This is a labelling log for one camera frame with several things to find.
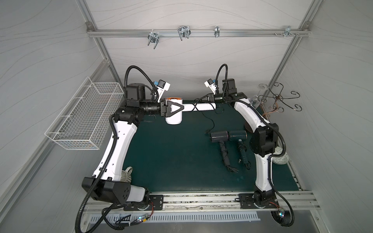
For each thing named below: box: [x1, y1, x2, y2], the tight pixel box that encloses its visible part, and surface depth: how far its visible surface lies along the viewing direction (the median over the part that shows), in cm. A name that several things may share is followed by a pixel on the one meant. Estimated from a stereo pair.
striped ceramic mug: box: [120, 166, 134, 183], surface depth 79 cm
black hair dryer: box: [209, 130, 239, 173], surface depth 93 cm
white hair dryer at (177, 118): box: [165, 97, 217, 125], surface depth 63 cm
